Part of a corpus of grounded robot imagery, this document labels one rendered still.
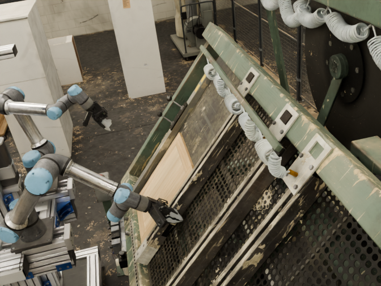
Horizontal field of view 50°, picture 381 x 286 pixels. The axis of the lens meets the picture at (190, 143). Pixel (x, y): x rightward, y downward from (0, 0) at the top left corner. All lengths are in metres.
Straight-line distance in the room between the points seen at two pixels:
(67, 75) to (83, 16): 3.25
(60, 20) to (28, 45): 5.97
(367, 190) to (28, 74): 4.08
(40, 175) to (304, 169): 1.19
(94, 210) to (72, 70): 3.75
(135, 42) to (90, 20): 4.49
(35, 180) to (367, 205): 1.42
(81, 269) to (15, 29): 2.52
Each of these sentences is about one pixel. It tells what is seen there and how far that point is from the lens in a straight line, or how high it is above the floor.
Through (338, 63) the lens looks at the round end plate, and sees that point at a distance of 1.91.
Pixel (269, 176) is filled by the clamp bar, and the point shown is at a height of 1.62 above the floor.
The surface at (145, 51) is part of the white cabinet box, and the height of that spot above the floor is 0.69.
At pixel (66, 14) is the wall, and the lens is 10.59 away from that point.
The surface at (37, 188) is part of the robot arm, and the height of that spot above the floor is 1.51.
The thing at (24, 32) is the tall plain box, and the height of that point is 1.58.
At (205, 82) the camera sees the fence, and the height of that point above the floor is 1.60.
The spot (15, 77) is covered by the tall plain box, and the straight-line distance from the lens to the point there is 4.82.
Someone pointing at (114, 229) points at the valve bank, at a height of 0.76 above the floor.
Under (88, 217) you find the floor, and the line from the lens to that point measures 4.23.
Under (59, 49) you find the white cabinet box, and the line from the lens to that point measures 7.44.
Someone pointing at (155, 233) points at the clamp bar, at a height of 1.09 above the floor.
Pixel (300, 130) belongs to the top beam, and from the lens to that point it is 1.46.
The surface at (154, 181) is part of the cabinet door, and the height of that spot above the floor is 1.07.
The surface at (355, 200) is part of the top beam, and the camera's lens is 1.19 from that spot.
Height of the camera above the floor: 2.57
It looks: 31 degrees down
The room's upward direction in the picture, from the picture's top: 8 degrees counter-clockwise
